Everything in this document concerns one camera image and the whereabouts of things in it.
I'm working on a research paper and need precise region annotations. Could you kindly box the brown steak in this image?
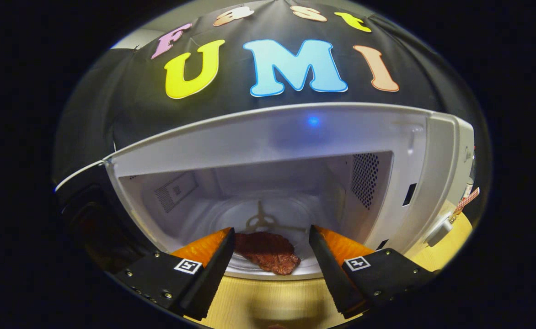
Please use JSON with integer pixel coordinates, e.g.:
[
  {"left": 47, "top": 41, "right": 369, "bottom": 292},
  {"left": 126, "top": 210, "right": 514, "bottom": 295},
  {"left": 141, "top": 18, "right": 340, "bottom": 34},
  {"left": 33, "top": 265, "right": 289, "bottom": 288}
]
[{"left": 234, "top": 231, "right": 301, "bottom": 276}]

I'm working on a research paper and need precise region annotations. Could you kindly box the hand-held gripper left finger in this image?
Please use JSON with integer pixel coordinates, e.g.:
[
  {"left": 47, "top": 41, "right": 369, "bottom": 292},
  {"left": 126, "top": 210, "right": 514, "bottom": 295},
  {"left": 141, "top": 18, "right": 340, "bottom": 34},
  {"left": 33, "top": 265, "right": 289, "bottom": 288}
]
[{"left": 114, "top": 227, "right": 236, "bottom": 321}]

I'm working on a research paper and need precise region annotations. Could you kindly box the glass turntable plate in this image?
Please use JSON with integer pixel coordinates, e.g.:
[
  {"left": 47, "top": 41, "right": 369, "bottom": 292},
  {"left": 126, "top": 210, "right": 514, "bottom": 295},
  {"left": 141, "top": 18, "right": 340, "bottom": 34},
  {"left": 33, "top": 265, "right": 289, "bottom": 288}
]
[{"left": 195, "top": 199, "right": 337, "bottom": 277}]

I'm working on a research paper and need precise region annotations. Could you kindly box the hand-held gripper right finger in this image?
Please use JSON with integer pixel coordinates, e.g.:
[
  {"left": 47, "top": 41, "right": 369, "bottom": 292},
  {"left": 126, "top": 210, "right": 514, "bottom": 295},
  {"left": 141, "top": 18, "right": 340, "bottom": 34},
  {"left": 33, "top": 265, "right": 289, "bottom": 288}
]
[{"left": 308, "top": 225, "right": 435, "bottom": 319}]

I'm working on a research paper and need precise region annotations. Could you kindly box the white toaster oven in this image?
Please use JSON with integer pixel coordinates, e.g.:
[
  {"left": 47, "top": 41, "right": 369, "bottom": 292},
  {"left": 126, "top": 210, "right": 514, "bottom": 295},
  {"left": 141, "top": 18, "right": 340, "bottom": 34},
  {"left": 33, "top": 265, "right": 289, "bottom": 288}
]
[{"left": 54, "top": 101, "right": 476, "bottom": 280}]

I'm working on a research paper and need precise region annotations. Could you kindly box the red checkered stick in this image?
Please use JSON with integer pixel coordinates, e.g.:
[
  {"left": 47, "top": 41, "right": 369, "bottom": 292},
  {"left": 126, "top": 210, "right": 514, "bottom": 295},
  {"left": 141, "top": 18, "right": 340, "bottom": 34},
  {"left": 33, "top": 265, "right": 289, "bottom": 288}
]
[{"left": 455, "top": 187, "right": 480, "bottom": 213}]

